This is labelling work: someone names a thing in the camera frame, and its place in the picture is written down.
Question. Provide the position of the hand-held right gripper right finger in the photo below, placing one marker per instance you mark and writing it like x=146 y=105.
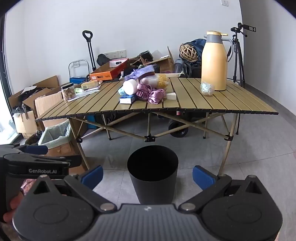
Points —
x=203 y=178

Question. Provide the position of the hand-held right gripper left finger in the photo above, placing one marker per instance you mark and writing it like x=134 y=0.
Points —
x=93 y=177

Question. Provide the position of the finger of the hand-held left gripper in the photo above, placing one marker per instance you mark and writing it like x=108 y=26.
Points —
x=74 y=160
x=37 y=150

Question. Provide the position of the black trash bin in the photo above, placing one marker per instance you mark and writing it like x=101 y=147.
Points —
x=152 y=185

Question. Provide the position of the small blue box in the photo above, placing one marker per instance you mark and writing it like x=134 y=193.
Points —
x=126 y=99

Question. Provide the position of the teal cloth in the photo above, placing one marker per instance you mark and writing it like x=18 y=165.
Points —
x=121 y=91

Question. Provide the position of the white foam wedge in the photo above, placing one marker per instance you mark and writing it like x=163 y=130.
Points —
x=171 y=96

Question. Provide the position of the plastic wrap ball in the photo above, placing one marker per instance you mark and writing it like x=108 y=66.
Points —
x=207 y=88

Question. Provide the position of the white ball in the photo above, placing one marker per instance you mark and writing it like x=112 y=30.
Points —
x=130 y=86

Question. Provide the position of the pink satin cloth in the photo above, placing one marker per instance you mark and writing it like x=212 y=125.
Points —
x=156 y=96

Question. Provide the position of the yellow sponge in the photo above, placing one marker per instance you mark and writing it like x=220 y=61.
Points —
x=162 y=80

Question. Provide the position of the purple fluffy cloth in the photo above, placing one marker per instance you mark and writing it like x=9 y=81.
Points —
x=141 y=71

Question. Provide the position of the person's left forearm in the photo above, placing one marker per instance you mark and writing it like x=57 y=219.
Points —
x=28 y=186

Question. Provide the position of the person's left hand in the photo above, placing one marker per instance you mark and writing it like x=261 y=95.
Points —
x=13 y=205

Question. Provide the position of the cardboard box with green liner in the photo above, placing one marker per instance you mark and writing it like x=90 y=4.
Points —
x=55 y=148

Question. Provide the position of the pale cardboard box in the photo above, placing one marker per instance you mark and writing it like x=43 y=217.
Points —
x=24 y=126

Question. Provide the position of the tall blue carton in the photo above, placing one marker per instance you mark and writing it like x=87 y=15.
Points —
x=90 y=120

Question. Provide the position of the folding utility wagon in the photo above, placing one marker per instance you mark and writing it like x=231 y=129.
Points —
x=179 y=132

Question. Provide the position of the clear snack jar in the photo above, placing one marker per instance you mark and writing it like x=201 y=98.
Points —
x=68 y=92

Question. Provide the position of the open brown cardboard box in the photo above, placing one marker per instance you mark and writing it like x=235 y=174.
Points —
x=44 y=84

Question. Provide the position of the white paper sheet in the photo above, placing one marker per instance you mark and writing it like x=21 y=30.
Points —
x=86 y=93

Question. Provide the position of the tan folding table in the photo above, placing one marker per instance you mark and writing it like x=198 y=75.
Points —
x=196 y=102

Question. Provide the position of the flat yellow box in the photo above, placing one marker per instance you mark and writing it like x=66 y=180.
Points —
x=90 y=85

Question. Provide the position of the blue plastic case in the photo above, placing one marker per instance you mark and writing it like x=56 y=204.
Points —
x=77 y=80

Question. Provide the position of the orange cardboard box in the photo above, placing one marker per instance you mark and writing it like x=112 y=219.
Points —
x=108 y=70

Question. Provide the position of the small black bag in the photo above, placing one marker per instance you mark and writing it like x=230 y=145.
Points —
x=103 y=59

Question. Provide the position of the black hand truck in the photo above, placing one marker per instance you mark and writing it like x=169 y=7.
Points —
x=89 y=49

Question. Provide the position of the yellow thermos jug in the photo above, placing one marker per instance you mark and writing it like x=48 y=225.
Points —
x=214 y=64

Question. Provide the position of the grey bottle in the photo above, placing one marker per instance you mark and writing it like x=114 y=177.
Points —
x=178 y=66

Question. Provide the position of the cluttered cardboard box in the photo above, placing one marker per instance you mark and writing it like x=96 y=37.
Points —
x=165 y=63

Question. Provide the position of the rattan ball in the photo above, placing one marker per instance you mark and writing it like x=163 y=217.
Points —
x=188 y=52

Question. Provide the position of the dark blue backpack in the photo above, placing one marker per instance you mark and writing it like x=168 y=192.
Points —
x=197 y=45

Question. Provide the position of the white cart frame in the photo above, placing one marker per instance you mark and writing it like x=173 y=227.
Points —
x=78 y=62

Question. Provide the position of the wall socket strip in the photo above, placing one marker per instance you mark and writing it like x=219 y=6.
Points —
x=115 y=54

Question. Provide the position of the black camera tripod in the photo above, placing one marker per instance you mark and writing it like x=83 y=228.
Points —
x=235 y=46

